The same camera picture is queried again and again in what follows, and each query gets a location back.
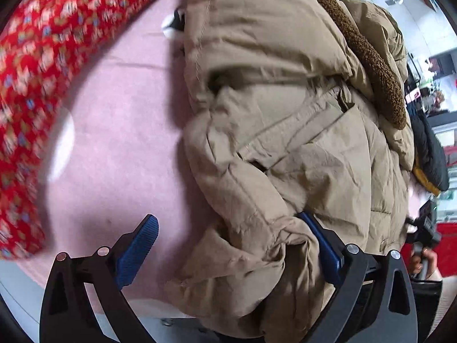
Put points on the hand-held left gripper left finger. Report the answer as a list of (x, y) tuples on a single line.
[(137, 250)]

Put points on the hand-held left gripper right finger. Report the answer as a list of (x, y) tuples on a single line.
[(328, 253)]

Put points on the tan puffer jacket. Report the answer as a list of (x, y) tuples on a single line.
[(285, 132)]

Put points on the person's right forearm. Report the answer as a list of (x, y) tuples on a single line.
[(437, 275)]

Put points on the person's right hand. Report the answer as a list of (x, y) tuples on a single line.
[(414, 264)]

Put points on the red furniture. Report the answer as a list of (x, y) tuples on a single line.
[(446, 246)]

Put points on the person's cream coat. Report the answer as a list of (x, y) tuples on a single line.
[(445, 300)]

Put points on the black puffer jacket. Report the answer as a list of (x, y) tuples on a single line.
[(432, 150)]

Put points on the pink polka dot blanket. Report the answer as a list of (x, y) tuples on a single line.
[(125, 150)]

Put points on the cluttered shelf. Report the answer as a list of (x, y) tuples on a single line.
[(435, 85)]

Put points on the red floral quilt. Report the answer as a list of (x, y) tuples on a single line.
[(35, 78)]

